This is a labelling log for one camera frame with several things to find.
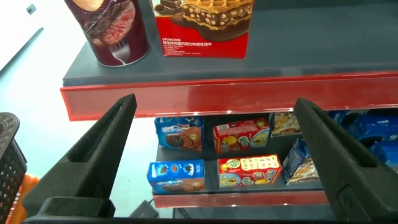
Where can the blue cookie box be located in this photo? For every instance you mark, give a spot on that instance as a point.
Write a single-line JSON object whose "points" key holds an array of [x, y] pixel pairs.
{"points": [[176, 176], [179, 133]]}

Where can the blue snack pack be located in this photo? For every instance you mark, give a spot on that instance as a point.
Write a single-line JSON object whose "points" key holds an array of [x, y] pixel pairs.
{"points": [[387, 152], [345, 115], [374, 129]]}

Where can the red waffle biscuit box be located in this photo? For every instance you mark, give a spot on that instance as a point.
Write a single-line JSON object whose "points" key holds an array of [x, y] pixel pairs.
{"points": [[203, 29]]}

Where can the dark red snack can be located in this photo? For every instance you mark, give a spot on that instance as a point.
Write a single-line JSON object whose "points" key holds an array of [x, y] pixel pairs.
{"points": [[112, 31]]}

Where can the black shopping basket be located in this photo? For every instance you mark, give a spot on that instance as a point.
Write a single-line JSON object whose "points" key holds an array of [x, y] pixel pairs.
{"points": [[9, 165]]}

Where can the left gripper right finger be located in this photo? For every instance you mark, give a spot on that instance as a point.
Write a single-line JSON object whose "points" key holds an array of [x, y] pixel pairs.
{"points": [[348, 168]]}

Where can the black shop shelf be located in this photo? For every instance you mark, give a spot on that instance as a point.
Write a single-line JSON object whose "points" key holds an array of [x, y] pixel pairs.
{"points": [[280, 62]]}

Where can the black power adapter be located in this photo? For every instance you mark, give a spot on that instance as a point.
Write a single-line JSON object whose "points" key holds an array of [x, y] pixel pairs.
{"points": [[144, 211]]}

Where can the blue and white biscuit box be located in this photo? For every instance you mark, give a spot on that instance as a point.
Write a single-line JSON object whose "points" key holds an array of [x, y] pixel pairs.
{"points": [[283, 124], [299, 165]]}

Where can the red cartoon snack box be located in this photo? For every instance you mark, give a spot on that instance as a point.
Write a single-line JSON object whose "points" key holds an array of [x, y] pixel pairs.
{"points": [[241, 135], [248, 170]]}

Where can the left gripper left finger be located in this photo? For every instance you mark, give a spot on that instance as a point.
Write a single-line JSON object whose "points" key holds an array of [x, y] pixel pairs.
{"points": [[90, 161]]}

